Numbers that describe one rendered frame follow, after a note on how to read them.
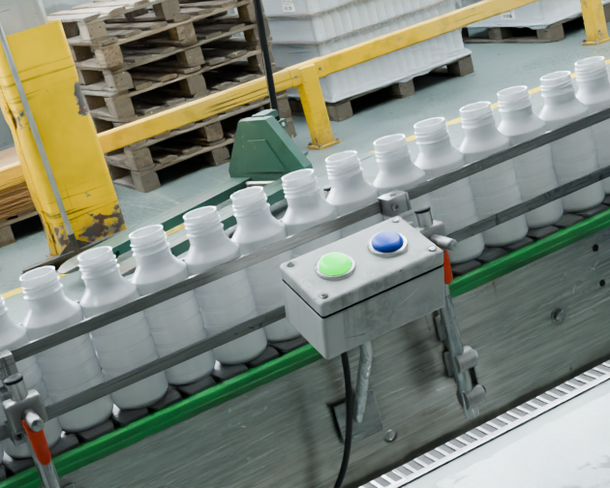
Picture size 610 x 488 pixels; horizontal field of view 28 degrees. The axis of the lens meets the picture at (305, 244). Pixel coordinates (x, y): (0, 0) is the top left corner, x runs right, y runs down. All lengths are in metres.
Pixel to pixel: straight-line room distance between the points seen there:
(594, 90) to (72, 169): 4.52
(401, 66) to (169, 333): 6.32
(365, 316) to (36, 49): 4.71
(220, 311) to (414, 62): 6.34
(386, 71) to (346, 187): 6.14
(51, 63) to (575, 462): 3.55
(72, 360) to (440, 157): 0.47
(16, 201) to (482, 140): 5.37
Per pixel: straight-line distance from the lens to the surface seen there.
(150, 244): 1.24
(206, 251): 1.26
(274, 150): 5.86
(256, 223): 1.28
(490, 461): 3.07
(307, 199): 1.30
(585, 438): 3.09
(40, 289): 1.22
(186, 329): 1.26
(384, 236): 1.17
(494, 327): 1.41
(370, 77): 7.41
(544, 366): 1.47
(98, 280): 1.22
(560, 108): 1.47
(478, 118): 1.40
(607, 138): 1.52
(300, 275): 1.15
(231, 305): 1.27
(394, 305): 1.17
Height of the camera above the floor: 1.47
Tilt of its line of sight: 17 degrees down
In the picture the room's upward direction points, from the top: 15 degrees counter-clockwise
